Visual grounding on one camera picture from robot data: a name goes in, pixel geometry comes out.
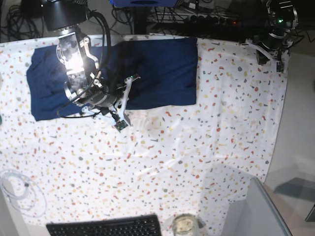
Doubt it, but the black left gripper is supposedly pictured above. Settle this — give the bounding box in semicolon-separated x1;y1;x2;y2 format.
255;30;287;64

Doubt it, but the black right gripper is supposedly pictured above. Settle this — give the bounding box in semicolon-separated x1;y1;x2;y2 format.
88;66;127;111

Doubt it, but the navy blue t-shirt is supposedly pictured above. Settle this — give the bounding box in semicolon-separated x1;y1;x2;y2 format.
27;37;198;121

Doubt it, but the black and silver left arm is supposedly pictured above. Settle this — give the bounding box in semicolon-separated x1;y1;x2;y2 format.
256;0;298;65

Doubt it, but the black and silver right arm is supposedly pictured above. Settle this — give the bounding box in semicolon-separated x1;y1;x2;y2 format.
41;0;124;109

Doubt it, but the terrazzo pattern table cloth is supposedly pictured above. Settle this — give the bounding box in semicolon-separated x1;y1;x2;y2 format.
0;37;287;236

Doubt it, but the black computer keyboard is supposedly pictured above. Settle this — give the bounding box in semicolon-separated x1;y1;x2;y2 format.
46;214;162;236

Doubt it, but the grey monitor back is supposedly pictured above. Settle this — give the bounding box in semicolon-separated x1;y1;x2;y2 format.
221;177;292;236

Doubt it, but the clear glass jar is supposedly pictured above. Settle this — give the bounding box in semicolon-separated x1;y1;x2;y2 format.
172;214;200;236

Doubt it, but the coiled white cable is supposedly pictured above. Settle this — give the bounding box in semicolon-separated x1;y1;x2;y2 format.
0;169;48;218

